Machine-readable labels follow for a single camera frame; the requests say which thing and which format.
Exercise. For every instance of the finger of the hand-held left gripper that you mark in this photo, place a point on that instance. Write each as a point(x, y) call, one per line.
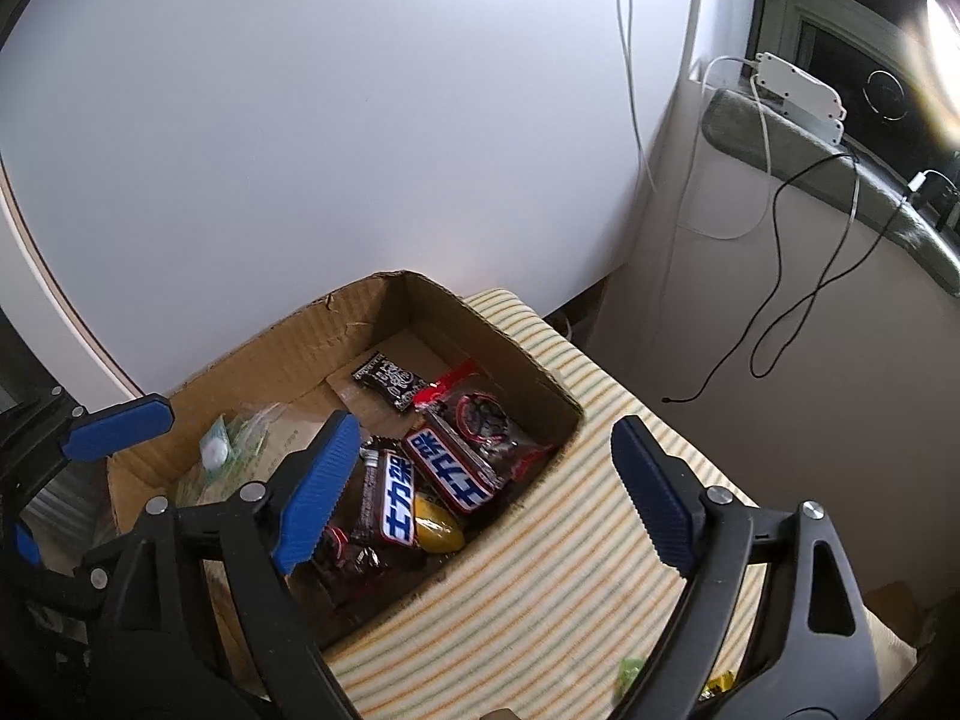
point(28, 546)
point(120, 424)

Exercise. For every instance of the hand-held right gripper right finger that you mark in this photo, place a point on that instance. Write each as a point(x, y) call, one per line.
point(660, 499)

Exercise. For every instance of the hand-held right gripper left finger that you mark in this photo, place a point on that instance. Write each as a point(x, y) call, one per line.
point(315, 499)

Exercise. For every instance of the brown chocolate bar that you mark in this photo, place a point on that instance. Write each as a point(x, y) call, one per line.
point(390, 499)
point(454, 469)

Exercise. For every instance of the clear red-edged snack packet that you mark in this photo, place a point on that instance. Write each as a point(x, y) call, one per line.
point(487, 420)
point(360, 566)

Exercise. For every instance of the green snack packet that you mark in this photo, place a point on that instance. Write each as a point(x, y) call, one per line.
point(225, 450)

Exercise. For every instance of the yellow candy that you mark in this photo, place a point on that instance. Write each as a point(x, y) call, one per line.
point(716, 688)
point(439, 529)

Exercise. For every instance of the small dark patterned packet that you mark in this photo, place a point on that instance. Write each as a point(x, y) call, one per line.
point(390, 379)

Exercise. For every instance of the cardboard box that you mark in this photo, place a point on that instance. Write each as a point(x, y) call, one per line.
point(360, 322)

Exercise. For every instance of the green wrapped candy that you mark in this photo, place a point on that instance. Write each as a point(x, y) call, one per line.
point(630, 673)

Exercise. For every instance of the brown cardboard piece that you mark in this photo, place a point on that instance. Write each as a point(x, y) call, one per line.
point(900, 611)

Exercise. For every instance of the grey window sill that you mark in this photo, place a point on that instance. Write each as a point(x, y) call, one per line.
point(731, 120)

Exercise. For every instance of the white power box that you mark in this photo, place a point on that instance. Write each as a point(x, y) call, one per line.
point(799, 94)

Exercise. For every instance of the window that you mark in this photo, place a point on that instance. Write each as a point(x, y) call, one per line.
point(862, 30)

